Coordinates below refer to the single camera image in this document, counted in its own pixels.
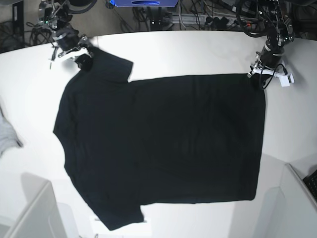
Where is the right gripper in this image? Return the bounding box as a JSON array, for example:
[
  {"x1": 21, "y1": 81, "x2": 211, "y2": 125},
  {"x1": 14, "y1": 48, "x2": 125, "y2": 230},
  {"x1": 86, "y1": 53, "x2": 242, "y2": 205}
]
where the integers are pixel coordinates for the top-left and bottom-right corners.
[{"x1": 53, "y1": 29, "x2": 98, "y2": 71}]

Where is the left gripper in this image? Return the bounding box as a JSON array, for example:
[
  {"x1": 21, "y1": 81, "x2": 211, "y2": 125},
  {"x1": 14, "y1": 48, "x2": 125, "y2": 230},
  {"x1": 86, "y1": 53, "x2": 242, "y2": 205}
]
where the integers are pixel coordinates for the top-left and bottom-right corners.
[{"x1": 247, "y1": 42, "x2": 284, "y2": 89}]

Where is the black T-shirt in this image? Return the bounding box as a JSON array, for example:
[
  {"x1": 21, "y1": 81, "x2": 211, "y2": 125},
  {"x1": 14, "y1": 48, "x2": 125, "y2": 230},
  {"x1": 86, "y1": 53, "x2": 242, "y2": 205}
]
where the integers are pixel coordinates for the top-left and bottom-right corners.
[{"x1": 53, "y1": 48, "x2": 266, "y2": 231}]

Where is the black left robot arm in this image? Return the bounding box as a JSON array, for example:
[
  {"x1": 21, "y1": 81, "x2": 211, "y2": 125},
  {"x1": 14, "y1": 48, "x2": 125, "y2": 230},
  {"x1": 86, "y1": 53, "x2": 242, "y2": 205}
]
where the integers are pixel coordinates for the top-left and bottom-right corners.
[{"x1": 235, "y1": 0, "x2": 295, "y2": 90}]

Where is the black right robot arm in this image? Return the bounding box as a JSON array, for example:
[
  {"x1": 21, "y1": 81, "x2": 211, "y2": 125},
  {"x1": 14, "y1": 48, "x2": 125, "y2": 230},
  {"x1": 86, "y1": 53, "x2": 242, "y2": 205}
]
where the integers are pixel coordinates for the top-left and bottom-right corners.
[{"x1": 38, "y1": 0, "x2": 96, "y2": 71}]

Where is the blue box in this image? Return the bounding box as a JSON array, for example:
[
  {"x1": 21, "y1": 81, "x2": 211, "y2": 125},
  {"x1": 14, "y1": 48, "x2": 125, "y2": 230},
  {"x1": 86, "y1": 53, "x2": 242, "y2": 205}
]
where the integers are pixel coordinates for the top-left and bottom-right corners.
[{"x1": 110, "y1": 0, "x2": 178, "y2": 7}]

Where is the grey cloth at left edge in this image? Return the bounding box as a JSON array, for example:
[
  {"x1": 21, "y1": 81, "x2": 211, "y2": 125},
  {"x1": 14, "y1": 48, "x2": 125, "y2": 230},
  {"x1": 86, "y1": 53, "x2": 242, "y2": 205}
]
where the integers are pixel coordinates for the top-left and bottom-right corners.
[{"x1": 0, "y1": 107, "x2": 23, "y2": 157}]

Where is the black keyboard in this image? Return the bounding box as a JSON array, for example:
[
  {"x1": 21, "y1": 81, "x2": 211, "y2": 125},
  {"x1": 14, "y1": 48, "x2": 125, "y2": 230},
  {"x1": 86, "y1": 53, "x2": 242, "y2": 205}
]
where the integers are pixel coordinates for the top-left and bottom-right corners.
[{"x1": 303, "y1": 171, "x2": 317, "y2": 200}]

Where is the white partition right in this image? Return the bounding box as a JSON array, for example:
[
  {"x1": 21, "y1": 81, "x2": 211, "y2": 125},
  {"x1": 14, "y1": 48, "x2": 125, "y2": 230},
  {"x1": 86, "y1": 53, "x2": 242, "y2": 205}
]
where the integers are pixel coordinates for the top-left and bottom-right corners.
[{"x1": 254, "y1": 164, "x2": 317, "y2": 238}]

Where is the white partition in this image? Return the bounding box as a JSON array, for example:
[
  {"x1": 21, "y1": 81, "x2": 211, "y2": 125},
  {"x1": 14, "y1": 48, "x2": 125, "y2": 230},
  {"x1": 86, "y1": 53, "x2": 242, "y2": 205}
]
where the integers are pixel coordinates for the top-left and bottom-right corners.
[
  {"x1": 254, "y1": 164, "x2": 317, "y2": 238},
  {"x1": 0, "y1": 172, "x2": 67, "y2": 238}
]

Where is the white partition left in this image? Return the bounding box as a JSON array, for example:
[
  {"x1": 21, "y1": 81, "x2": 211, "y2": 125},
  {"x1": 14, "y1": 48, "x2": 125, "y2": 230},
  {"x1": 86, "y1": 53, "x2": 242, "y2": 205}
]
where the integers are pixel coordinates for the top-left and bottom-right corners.
[{"x1": 0, "y1": 172, "x2": 67, "y2": 238}]

